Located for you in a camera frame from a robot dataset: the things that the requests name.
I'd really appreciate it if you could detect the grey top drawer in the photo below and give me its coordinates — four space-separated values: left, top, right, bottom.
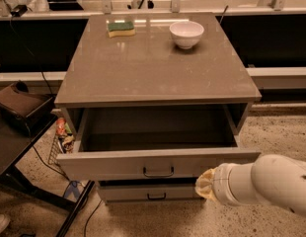
57 105 260 181

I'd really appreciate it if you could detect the grey drawer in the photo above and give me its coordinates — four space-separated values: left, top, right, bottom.
57 105 260 181
98 178 200 203

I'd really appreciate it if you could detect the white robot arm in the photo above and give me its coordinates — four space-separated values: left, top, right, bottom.
195 154 306 217

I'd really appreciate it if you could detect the grey bottom drawer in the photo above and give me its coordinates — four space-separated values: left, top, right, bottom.
98 178 200 203

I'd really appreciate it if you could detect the grey drawer cabinet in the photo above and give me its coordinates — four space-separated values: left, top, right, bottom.
53 12 263 202

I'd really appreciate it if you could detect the white ceramic bowl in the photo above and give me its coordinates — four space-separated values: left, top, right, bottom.
169 21 204 49

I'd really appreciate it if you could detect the green yellow sponge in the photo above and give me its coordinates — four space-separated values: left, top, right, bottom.
108 22 135 38

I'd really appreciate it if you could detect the brown black box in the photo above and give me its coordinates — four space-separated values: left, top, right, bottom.
0 81 54 133

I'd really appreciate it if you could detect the black side table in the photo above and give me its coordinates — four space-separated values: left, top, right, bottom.
0 112 96 237

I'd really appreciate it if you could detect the white shoe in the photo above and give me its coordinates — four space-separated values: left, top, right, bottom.
0 214 10 234

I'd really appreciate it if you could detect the black power adapter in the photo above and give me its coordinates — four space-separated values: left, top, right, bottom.
11 5 28 17

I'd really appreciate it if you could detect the black floor cable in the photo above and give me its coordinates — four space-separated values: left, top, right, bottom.
24 121 104 237

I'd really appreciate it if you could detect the black wire basket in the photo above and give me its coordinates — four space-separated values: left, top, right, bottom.
48 118 75 175

